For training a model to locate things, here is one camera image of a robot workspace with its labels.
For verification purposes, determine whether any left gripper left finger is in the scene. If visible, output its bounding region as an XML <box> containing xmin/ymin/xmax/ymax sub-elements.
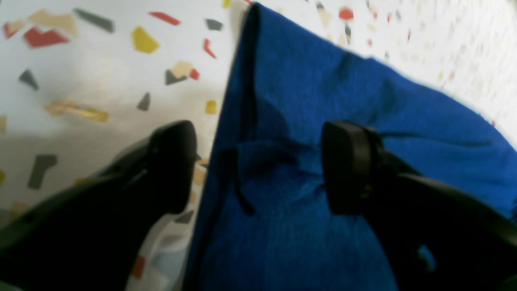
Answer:
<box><xmin>0</xmin><ymin>121</ymin><xmax>196</xmax><ymax>291</ymax></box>

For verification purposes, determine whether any terrazzo pattern table cover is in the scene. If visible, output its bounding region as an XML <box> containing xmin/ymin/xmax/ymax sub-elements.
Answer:
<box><xmin>1</xmin><ymin>0</ymin><xmax>516</xmax><ymax>291</ymax></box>

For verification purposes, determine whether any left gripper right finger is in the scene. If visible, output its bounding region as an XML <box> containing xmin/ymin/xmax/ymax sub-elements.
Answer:
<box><xmin>321</xmin><ymin>121</ymin><xmax>517</xmax><ymax>291</ymax></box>

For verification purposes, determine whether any navy blue t-shirt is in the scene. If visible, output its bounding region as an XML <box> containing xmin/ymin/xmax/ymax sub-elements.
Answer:
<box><xmin>183</xmin><ymin>4</ymin><xmax>516</xmax><ymax>291</ymax></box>

